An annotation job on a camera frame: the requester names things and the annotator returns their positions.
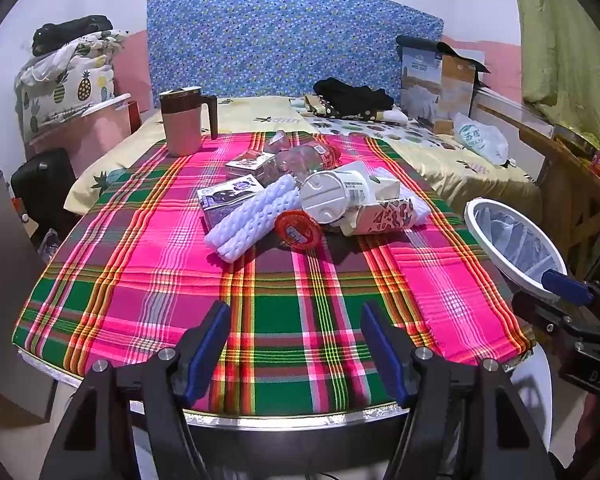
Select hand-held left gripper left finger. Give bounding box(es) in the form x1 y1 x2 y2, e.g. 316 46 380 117
39 301 232 480

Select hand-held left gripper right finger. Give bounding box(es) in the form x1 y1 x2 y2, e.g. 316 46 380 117
361 301 556 480

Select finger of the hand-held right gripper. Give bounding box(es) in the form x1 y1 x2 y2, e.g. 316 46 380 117
542 270 600 311
511 290 600 343

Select white round waste bin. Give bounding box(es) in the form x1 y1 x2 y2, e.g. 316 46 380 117
464 198 568 301

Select white foam net sleeve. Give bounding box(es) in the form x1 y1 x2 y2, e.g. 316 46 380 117
217 199 302 264
204 174 301 252

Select brown patterned paper carton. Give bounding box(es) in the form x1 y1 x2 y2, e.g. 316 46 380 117
347 197 418 237

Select large white snack box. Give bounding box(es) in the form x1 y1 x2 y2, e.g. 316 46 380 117
197 176 267 227

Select white lidded drink cup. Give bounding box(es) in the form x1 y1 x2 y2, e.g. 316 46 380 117
300 169 373 223

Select small white snack box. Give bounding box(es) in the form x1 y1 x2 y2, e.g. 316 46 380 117
225 152 281 181

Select plastic bottle with red label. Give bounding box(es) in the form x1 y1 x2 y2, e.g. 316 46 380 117
275 141 342 182

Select clear plastic bin liner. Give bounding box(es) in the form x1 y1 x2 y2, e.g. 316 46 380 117
475 207 563 286

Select pink green plaid tablecloth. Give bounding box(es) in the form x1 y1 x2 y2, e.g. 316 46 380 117
11 130 536 418

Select wooden desk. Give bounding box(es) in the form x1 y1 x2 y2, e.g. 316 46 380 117
472 91 600 283

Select round metal tray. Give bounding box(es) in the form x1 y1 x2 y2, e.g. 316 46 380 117
554 124 598 148

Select white plastic bag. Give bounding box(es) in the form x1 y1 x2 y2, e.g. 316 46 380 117
452 112 510 165

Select white fruit print blanket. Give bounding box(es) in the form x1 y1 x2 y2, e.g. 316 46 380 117
290 95 462 152

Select pink jug with brown lid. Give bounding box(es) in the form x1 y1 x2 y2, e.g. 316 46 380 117
159 86 219 157

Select black suitcase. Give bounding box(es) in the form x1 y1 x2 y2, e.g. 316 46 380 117
11 148 78 241

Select yellow pineapple bed sheet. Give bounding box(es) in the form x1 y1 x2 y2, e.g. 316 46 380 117
64 95 543 213

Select open cardboard box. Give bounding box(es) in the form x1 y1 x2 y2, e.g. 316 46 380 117
396 35 491 133

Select pink storage box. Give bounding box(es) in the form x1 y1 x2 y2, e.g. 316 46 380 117
27 93 133 177

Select green curtain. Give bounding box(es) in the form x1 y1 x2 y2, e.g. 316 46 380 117
510 0 600 123

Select brown polka dot cloth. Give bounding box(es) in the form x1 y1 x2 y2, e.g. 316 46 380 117
304 95 381 122

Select black clothes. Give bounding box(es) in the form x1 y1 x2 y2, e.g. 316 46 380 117
313 78 395 113

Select stack of pineapple print quilts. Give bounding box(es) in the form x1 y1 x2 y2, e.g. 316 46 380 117
16 30 130 146

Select blue floral headboard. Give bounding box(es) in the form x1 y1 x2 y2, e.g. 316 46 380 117
146 0 445 109

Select black bag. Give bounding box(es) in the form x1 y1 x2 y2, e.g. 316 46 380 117
31 16 113 57

